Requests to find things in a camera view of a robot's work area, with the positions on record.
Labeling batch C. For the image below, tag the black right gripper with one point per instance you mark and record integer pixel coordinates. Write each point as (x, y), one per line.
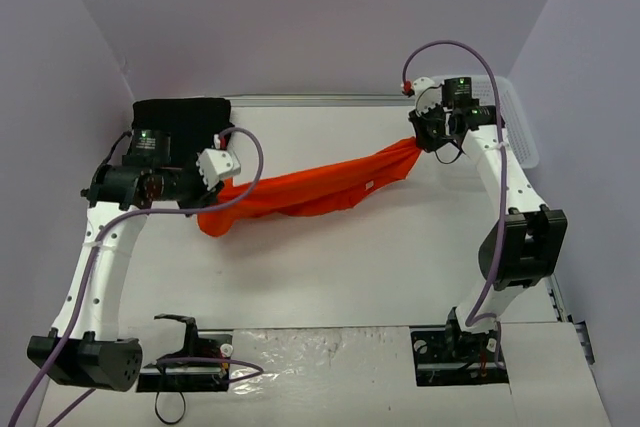
(426, 132)

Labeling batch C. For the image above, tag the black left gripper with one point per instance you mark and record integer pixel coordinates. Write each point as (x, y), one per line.
(198, 194)

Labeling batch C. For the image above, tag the orange t shirt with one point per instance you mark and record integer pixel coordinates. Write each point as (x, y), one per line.
(320, 190)

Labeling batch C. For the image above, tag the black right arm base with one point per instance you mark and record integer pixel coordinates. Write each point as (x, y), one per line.
(437, 364)

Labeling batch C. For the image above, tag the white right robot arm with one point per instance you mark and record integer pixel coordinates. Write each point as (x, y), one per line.
(523, 246)

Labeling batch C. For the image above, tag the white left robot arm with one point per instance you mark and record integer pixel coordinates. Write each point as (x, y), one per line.
(84, 346)

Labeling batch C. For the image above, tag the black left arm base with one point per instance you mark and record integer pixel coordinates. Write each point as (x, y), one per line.
(192, 376)

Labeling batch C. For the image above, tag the black folded t shirt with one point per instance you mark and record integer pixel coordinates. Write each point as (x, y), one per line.
(191, 123)

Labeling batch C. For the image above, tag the white plastic basket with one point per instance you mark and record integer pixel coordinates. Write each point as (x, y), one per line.
(517, 125)

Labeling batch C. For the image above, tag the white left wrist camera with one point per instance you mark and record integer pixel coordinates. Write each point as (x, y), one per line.
(215, 166)

